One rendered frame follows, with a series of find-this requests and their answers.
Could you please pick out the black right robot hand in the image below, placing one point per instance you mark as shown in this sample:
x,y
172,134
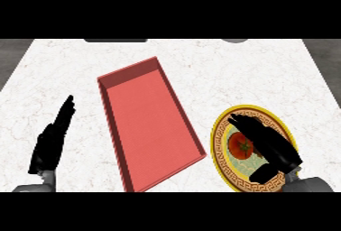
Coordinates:
x,y
269,141

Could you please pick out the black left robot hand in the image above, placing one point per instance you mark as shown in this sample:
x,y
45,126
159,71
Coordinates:
x,y
51,141

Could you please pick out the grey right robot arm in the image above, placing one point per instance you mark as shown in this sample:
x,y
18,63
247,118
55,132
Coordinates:
x,y
306,183

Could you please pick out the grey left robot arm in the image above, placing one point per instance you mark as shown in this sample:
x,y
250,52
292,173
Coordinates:
x,y
38,184

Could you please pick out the red tomato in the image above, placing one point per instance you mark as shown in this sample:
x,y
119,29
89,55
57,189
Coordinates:
x,y
240,145

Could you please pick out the yellow-rimmed patterned plate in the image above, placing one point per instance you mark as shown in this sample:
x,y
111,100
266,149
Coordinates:
x,y
225,162

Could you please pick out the red shallow box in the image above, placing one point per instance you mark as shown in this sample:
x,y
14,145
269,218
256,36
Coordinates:
x,y
148,120

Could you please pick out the pale grey round object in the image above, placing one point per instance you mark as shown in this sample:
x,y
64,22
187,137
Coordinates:
x,y
234,40

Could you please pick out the dark grey flat appliance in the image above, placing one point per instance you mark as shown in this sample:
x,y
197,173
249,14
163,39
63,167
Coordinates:
x,y
116,40

